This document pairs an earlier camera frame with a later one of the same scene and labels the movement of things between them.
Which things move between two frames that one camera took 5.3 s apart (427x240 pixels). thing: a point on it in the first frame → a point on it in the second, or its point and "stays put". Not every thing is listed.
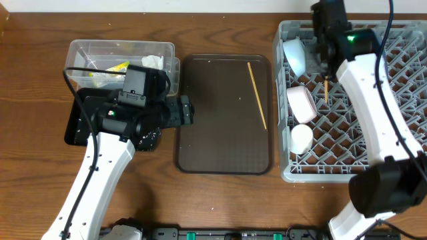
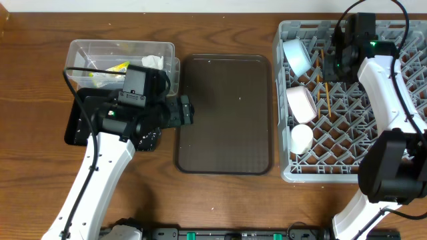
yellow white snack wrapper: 105,79 stays put
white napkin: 153,61 stays put
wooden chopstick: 326,91 → 317,87
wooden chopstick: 257,96 → 326,86
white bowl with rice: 302,103 stays put
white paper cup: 301,137 stays put
